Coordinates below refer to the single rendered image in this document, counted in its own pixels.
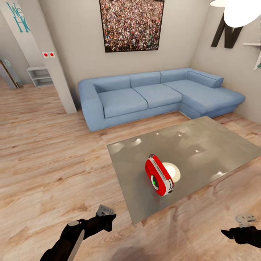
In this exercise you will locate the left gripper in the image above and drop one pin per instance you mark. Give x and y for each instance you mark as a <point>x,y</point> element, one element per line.
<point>103,223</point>

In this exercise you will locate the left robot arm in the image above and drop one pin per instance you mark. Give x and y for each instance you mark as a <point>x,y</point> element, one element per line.
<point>75,232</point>

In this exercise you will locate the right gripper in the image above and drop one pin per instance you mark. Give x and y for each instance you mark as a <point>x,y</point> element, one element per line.
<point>242,235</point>

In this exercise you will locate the radio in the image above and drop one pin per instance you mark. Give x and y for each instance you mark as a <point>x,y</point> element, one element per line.
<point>159,176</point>

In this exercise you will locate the standing mirror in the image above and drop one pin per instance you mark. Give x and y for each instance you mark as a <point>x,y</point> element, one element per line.
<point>9,75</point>

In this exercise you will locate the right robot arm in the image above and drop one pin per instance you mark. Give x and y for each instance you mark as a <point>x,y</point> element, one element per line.
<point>245,233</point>

